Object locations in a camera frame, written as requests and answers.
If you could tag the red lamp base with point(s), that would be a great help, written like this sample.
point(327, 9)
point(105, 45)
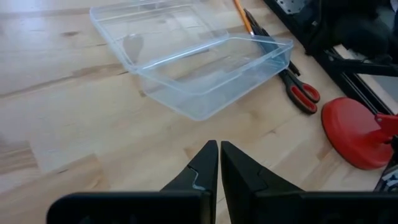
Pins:
point(351, 133)

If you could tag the red and black scissors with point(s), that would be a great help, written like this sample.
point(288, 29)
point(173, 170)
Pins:
point(300, 93)

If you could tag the black metal table frame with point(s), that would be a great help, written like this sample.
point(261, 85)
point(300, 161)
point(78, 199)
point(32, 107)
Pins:
point(335, 67)

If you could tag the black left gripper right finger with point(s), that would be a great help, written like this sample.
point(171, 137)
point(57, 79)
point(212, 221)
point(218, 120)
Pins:
point(248, 199)

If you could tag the red lamp stem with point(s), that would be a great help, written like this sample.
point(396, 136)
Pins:
point(387, 126)

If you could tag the orange pencil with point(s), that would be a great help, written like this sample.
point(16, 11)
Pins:
point(244, 18)

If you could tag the clear plastic supply box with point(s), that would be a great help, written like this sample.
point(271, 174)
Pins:
point(202, 74)

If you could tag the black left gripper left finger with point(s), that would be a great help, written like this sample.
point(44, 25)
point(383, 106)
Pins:
point(189, 202)

